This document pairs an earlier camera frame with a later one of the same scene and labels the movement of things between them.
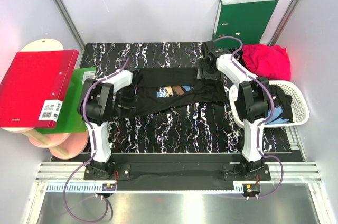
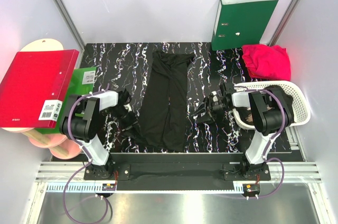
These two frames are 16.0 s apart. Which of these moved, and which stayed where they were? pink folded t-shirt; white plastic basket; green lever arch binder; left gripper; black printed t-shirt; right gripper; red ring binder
Moved: black printed t-shirt; right gripper; left gripper
Stayed: pink folded t-shirt; red ring binder; white plastic basket; green lever arch binder
